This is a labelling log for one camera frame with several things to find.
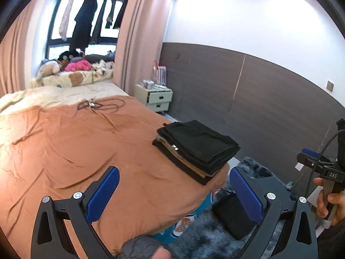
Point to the person's left hand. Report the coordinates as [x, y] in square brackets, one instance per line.
[161, 254]

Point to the black plush toy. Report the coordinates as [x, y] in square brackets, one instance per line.
[67, 55]

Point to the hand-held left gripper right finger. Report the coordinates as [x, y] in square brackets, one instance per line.
[246, 194]

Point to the pink curtain beside headboard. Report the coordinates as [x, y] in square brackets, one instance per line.
[18, 45]

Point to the person's right forearm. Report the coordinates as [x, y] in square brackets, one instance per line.
[334, 237]

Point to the beige duvet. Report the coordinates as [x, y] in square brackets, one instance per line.
[54, 97]

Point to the floral hanging garment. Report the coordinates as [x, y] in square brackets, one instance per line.
[66, 19]

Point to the grey wall switch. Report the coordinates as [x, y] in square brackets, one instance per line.
[330, 85]

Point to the black framed window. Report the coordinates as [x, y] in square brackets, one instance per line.
[55, 19]

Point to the brown blanket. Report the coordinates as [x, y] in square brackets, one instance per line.
[80, 145]

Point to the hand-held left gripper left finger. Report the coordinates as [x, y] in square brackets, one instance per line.
[103, 191]

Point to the white patterned cloth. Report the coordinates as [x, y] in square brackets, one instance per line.
[102, 67]

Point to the pink curtain beside nightstand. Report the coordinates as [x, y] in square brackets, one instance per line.
[140, 32]

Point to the grey fluffy rug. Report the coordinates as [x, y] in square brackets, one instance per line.
[204, 245]

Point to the striped paper bag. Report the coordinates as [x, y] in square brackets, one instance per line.
[161, 72]

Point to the person's right hand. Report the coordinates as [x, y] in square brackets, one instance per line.
[320, 199]

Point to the floral pillow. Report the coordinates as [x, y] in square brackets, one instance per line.
[80, 77]

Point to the black box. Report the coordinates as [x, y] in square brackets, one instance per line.
[231, 215]

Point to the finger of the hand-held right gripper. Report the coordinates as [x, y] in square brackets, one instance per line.
[310, 151]

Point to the pink plush toy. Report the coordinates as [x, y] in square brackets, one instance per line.
[78, 66]

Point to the white nightstand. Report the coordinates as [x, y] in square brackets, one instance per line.
[159, 97]

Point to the white power strip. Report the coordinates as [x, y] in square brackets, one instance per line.
[163, 88]

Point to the white wall outlet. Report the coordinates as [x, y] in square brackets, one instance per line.
[299, 166]

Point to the black hanging coat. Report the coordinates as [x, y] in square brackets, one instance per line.
[83, 21]

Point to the dark cushion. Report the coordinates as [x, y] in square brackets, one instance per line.
[98, 58]

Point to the black t-shirt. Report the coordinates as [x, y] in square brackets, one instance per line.
[199, 137]

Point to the dark hanging garment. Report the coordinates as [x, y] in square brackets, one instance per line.
[98, 24]
[121, 16]

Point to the beige plush bear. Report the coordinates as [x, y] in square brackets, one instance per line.
[48, 68]

